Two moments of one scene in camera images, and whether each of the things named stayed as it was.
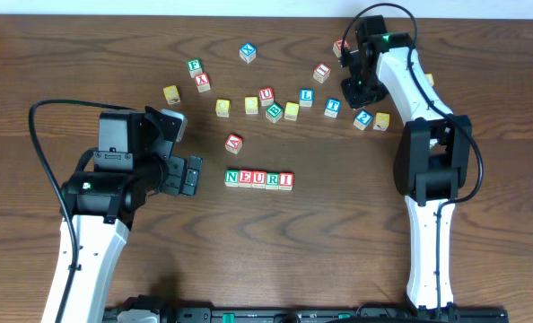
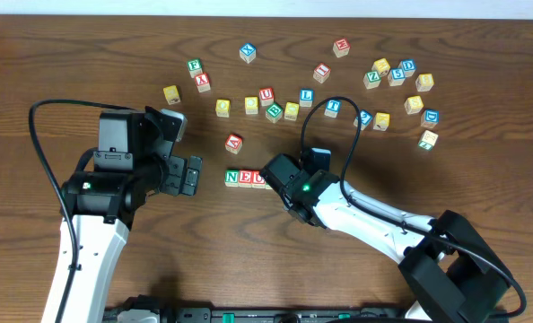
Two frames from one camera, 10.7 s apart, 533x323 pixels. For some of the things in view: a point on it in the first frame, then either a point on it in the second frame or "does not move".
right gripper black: x=362 y=91 -> x=275 y=172
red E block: x=245 y=178 does not move
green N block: x=231 y=178 does not move
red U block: x=258 y=179 does not move
